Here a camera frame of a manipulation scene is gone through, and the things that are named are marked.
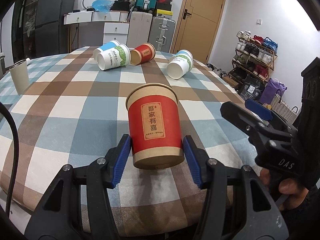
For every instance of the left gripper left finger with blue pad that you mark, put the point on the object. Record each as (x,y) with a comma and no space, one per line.
(58,213)

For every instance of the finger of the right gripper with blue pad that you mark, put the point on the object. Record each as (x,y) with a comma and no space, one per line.
(241,118)
(259,110)

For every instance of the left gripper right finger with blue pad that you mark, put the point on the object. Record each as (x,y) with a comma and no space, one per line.
(237,205)

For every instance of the red paper cup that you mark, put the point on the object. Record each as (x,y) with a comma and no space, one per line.
(143,53)
(154,126)

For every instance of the right white green paper cup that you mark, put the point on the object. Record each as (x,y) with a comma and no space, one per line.
(179,66)

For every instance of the white green paper cup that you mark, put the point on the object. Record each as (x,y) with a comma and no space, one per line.
(179,66)
(117,56)

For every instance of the right blue white paper cup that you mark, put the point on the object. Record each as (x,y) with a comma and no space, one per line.
(185,52)

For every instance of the blue white paper cup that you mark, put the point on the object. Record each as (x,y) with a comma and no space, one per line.
(105,47)
(185,52)

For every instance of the left white green paper cup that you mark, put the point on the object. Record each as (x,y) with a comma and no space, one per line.
(117,56)

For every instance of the left blue white paper cup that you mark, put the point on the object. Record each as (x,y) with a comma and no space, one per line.
(105,47)

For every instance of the right hand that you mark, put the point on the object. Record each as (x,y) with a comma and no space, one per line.
(295,194)

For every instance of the purple bag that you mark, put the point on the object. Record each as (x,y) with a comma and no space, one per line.
(273,87)

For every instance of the shoe rack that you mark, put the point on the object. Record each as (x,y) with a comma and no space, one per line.
(254,57)

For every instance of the plaid tablecloth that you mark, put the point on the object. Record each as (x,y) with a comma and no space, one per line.
(73,113)

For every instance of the wooden door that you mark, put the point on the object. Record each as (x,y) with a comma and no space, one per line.
(197,27)

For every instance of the silver suitcase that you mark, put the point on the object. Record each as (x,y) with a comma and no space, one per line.
(161,33)

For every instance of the stacked shoe boxes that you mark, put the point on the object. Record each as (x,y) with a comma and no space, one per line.
(163,5)

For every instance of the beige tumbler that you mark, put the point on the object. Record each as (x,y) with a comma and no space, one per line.
(20,77)

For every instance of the beige suitcase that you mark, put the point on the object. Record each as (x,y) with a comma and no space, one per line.
(139,29)

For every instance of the white drawer desk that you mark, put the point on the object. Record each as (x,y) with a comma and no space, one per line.
(93,28)

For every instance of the black bag on desk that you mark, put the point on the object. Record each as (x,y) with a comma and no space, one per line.
(123,5)

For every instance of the blue plastic bag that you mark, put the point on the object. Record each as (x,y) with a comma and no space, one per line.
(102,5)

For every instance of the black glass cabinet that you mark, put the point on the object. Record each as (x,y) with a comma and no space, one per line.
(23,29)

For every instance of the black refrigerator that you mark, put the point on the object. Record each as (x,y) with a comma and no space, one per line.
(51,34)

